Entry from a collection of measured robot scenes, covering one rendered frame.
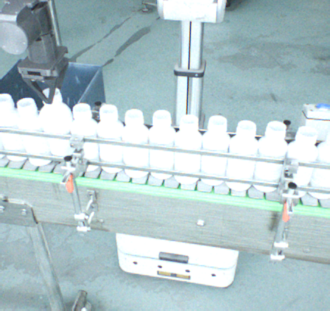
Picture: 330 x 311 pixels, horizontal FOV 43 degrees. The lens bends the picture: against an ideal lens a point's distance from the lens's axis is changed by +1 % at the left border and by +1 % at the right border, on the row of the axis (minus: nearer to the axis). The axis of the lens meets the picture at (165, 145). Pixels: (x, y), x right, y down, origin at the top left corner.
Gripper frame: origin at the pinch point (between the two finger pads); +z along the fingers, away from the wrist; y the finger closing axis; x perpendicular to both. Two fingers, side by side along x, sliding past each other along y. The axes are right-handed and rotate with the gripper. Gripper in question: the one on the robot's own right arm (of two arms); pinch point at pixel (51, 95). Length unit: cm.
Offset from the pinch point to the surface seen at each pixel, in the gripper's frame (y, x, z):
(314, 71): -242, 102, 117
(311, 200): 3, 57, 19
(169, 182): 2.5, 26.0, 19.0
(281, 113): -178, 74, 118
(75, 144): 5.5, 6.0, 8.3
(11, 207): 5.6, -14.3, 31.6
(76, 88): -57, -20, 34
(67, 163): 10.8, 6.0, 9.1
